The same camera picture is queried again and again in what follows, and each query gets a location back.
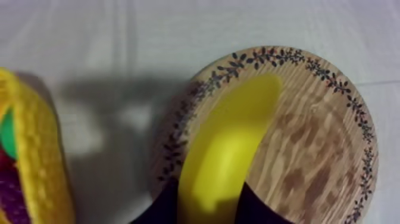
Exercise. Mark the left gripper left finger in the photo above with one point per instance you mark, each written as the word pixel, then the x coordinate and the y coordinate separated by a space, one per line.
pixel 164 208

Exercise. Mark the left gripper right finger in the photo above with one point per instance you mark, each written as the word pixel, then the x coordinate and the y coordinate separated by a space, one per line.
pixel 256 209

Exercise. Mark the yellow toy banana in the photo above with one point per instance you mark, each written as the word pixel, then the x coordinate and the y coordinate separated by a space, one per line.
pixel 225 147

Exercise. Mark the round wooden board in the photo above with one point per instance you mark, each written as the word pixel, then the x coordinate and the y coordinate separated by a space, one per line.
pixel 312 140

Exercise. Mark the yellow plastic basket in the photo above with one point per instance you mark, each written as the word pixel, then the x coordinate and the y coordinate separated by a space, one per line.
pixel 40 156

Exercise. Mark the purple toy grapes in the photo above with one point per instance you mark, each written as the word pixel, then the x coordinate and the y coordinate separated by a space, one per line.
pixel 12 197

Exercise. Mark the small red fruit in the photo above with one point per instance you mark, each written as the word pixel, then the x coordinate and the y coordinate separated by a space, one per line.
pixel 5 161

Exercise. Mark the green toy pear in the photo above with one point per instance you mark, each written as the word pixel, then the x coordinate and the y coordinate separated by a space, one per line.
pixel 8 134

